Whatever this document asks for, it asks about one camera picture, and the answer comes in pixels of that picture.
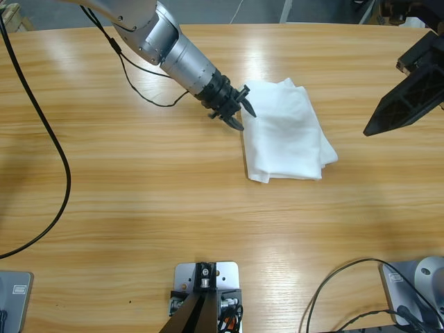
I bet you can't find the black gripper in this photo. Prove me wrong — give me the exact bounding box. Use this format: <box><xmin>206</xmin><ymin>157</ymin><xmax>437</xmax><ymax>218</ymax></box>
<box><xmin>199</xmin><ymin>74</ymin><xmax>258</xmax><ymax>132</ymax></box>
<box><xmin>362</xmin><ymin>30</ymin><xmax>444</xmax><ymax>137</ymax></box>

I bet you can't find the white t-shirt with black logo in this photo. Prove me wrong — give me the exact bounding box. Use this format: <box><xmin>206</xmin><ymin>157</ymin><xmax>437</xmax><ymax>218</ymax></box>
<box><xmin>240</xmin><ymin>77</ymin><xmax>339</xmax><ymax>184</ymax></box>

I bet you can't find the white bag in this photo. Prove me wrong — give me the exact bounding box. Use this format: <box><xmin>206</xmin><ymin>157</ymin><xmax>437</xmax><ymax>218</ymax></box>
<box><xmin>402</xmin><ymin>15</ymin><xmax>427</xmax><ymax>29</ymax></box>

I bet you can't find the white metal pole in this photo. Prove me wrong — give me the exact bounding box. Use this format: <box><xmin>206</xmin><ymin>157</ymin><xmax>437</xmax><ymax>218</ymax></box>
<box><xmin>279</xmin><ymin>0</ymin><xmax>293</xmax><ymax>22</ymax></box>

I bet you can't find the black clamp with silver knob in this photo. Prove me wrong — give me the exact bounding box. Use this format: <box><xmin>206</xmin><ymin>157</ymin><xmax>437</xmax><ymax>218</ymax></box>
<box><xmin>169</xmin><ymin>290</ymin><xmax>190</xmax><ymax>317</ymax></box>
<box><xmin>216</xmin><ymin>287</ymin><xmax>244</xmax><ymax>325</ymax></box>

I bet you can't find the wooden pallet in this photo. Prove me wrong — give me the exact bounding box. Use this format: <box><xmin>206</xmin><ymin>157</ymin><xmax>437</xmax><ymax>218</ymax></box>
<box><xmin>0</xmin><ymin>1</ymin><xmax>35</xmax><ymax>34</ymax></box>

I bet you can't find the thin white floor cord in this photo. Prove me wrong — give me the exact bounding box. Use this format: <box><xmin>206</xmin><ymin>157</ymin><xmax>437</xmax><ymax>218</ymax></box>
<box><xmin>230</xmin><ymin>0</ymin><xmax>244</xmax><ymax>24</ymax></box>

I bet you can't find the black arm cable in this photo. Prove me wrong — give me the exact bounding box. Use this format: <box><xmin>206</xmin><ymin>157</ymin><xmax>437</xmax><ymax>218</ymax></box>
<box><xmin>79</xmin><ymin>5</ymin><xmax>191</xmax><ymax>108</ymax></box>

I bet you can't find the white mount block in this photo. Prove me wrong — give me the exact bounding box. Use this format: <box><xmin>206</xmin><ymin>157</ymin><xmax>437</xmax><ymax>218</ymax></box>
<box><xmin>173</xmin><ymin>262</ymin><xmax>244</xmax><ymax>333</ymax></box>

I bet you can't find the thick black curved cable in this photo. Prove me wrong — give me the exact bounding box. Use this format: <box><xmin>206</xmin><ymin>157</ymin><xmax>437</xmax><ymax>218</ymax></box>
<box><xmin>0</xmin><ymin>13</ymin><xmax>72</xmax><ymax>260</ymax></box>

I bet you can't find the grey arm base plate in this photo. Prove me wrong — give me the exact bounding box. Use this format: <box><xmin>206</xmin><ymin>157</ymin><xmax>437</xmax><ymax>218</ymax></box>
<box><xmin>378</xmin><ymin>260</ymin><xmax>444</xmax><ymax>327</ymax></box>
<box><xmin>0</xmin><ymin>271</ymin><xmax>35</xmax><ymax>333</ymax></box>

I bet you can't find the black and orange cable bundle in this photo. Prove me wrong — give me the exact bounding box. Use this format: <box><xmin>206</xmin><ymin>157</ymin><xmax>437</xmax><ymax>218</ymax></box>
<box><xmin>218</xmin><ymin>305</ymin><xmax>246</xmax><ymax>333</ymax></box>

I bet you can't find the dark camera post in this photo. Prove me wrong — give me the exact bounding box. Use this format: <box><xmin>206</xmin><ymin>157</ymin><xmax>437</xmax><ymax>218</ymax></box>
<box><xmin>162</xmin><ymin>262</ymin><xmax>220</xmax><ymax>333</ymax></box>

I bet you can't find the thin dark cable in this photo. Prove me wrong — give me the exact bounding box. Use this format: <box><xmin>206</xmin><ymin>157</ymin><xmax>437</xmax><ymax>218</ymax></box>
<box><xmin>334</xmin><ymin>309</ymin><xmax>417</xmax><ymax>333</ymax></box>

